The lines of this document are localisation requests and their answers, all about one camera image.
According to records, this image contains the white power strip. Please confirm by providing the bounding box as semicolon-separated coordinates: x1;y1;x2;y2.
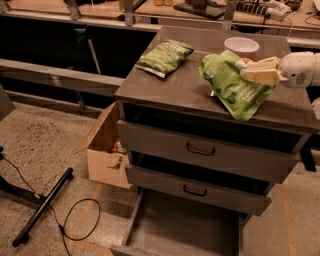
236;0;291;21

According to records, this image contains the cardboard box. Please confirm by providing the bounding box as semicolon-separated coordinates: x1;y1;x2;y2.
75;103;131;189

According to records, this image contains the black stand leg bar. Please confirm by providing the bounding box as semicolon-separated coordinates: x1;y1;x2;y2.
12;168;73;248

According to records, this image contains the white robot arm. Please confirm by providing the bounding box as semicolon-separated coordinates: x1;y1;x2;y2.
239;51;320;89

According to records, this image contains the middle grey drawer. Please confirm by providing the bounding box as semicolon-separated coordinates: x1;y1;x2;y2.
125;165;271;216

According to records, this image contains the white bowl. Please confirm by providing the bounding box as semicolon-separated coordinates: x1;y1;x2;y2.
224;37;260;58

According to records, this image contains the red apple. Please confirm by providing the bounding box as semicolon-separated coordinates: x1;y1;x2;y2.
242;58;254;63

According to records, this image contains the light green rice chip bag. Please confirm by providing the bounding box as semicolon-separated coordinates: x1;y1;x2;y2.
198;50;273;121

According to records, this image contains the red snack pack in box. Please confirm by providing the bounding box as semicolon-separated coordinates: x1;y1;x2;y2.
111;139;126;154

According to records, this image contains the top grey drawer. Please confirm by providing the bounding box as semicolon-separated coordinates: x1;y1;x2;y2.
117;120;297;183

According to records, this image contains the grey drawer cabinet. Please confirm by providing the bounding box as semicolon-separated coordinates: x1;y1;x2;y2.
116;27;319;196

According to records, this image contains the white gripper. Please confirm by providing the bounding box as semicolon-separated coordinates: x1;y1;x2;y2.
235;51;316;88

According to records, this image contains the bottom grey open drawer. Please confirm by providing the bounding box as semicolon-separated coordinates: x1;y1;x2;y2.
110;189;244;256

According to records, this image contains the black floor cable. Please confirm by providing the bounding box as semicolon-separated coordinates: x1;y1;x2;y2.
0;153;102;256

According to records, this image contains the dark green chip bag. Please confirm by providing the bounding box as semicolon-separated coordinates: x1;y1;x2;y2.
135;40;194;78

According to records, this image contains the black monitor base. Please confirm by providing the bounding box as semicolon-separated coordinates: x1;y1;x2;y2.
173;0;225;19

